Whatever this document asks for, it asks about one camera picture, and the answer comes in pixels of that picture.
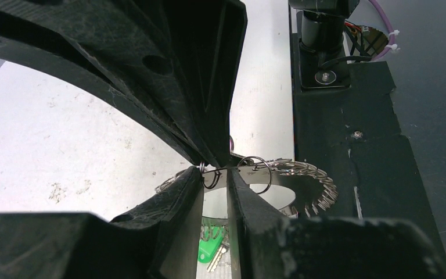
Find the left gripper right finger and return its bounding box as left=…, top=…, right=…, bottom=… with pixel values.
left=227, top=169, right=446, bottom=278

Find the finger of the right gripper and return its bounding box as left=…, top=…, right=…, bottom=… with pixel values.
left=0, top=28, right=202, bottom=165
left=0, top=1, right=247, bottom=167

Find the key with green tag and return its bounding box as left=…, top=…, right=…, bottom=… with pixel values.
left=197, top=225, right=230, bottom=273

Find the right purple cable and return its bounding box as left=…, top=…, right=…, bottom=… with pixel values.
left=368, top=0, right=401, bottom=62

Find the metal disc with keyrings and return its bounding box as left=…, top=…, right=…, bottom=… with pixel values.
left=154, top=135, right=339, bottom=220

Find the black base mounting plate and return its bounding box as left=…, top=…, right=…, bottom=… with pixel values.
left=289, top=1, right=446, bottom=268

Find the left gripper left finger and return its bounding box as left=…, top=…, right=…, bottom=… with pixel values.
left=0, top=167, right=204, bottom=278

